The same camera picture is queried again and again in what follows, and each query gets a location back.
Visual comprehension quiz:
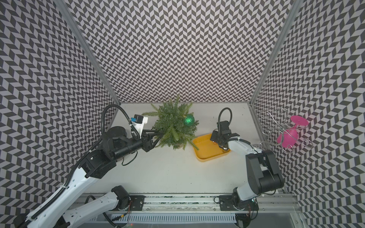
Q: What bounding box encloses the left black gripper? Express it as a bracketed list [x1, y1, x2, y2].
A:
[113, 129, 163, 161]

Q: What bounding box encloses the green glitter ball ornament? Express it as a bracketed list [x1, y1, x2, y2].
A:
[183, 114, 195, 126]

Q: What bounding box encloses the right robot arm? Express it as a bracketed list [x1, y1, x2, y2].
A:
[211, 121, 284, 210]

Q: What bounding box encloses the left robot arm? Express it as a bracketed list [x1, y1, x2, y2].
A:
[14, 124, 163, 228]

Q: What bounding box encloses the small green christmas tree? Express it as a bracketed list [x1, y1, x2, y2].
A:
[142, 95, 199, 150]

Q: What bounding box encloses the yellow plastic tray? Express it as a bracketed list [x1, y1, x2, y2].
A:
[193, 134, 231, 162]

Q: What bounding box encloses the pink wine glass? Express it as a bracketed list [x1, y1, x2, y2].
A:
[277, 116, 309, 149]

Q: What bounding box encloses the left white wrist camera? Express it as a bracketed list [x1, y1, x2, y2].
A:
[130, 115, 148, 139]

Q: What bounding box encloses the silver wire rack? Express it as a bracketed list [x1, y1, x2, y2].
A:
[258, 108, 314, 154]

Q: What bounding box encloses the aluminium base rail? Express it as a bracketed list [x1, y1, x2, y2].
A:
[131, 193, 301, 213]

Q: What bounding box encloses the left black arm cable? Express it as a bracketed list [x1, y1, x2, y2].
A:
[28, 104, 140, 223]

